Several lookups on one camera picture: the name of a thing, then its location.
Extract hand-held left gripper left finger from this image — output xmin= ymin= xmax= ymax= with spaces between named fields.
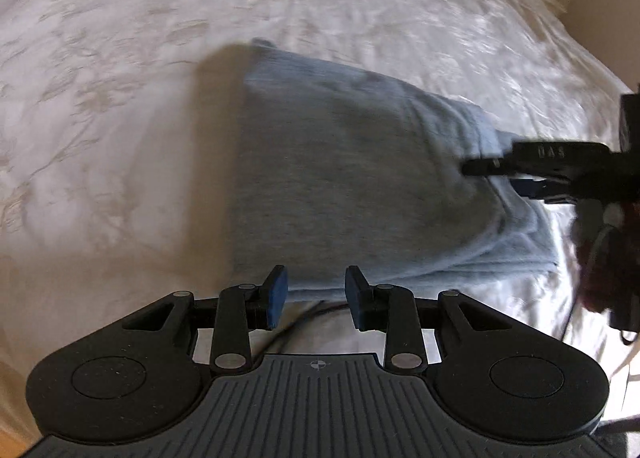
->
xmin=122 ymin=265 xmax=290 ymax=373

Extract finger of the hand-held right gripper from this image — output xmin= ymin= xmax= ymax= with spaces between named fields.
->
xmin=460 ymin=141 xmax=609 ymax=179
xmin=510 ymin=178 xmax=581 ymax=204

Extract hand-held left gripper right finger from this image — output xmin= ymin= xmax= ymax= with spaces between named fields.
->
xmin=345 ymin=265 xmax=506 ymax=371

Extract grey-blue pants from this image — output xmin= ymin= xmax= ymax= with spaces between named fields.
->
xmin=231 ymin=37 xmax=560 ymax=305

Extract person's right forearm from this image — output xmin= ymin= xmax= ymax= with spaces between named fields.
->
xmin=570 ymin=201 xmax=626 ymax=314

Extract cream bedspread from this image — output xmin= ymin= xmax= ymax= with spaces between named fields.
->
xmin=0 ymin=0 xmax=640 ymax=439

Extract black cable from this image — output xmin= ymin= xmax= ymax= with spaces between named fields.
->
xmin=274 ymin=302 xmax=351 ymax=340

